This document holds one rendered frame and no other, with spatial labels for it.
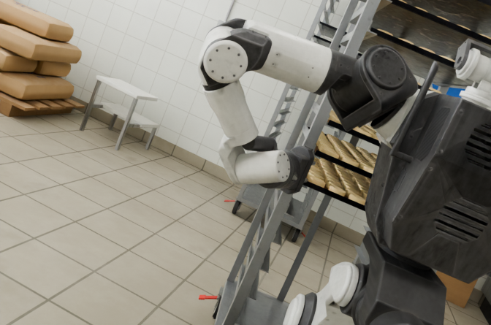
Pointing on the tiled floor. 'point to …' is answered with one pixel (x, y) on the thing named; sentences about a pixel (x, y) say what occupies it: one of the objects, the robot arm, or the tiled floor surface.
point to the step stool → (123, 109)
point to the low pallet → (35, 106)
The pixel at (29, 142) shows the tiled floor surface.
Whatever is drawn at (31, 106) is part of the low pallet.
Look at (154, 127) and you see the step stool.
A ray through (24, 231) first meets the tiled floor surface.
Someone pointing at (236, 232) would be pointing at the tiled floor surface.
